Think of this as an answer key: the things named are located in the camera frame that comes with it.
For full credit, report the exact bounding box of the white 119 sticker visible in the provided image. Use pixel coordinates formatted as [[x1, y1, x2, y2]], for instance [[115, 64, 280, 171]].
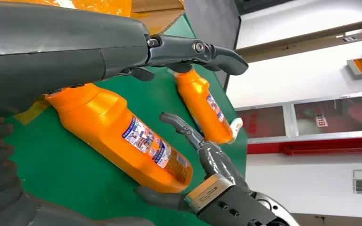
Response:
[[315, 113, 329, 128]]

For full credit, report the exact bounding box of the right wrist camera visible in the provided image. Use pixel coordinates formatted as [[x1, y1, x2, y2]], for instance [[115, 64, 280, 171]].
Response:
[[184, 173, 279, 226]]

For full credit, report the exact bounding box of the orange detergent bottle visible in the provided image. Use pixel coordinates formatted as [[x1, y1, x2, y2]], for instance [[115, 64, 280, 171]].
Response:
[[173, 68, 235, 145], [45, 83, 194, 194]]

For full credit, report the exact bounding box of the white wall socket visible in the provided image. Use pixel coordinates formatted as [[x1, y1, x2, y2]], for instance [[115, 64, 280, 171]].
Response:
[[352, 169, 362, 194]]

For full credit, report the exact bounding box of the fire cabinet with silver frame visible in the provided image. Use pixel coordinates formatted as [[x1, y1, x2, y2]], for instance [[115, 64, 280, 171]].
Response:
[[235, 93, 362, 146]]

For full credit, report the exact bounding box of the green table mat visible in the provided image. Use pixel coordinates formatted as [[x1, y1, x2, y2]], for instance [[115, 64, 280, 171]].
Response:
[[4, 14, 249, 226]]

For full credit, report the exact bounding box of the red wall strip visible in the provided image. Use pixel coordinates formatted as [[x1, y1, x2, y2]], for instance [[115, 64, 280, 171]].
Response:
[[247, 137, 362, 157]]

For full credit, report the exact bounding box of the brown wooden strip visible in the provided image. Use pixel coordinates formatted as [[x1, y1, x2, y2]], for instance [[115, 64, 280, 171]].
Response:
[[293, 213, 362, 226], [235, 17, 362, 64]]

